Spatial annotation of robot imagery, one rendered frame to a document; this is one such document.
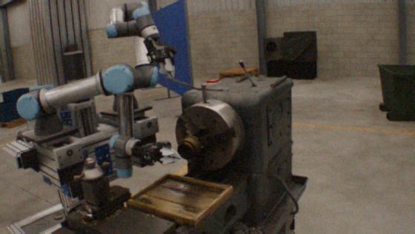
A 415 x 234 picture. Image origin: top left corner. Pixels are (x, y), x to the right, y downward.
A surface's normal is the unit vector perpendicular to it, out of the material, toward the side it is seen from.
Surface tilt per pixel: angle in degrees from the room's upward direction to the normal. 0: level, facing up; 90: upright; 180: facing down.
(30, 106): 91
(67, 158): 90
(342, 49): 90
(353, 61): 90
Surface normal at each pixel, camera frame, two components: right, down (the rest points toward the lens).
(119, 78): 0.22, 0.22
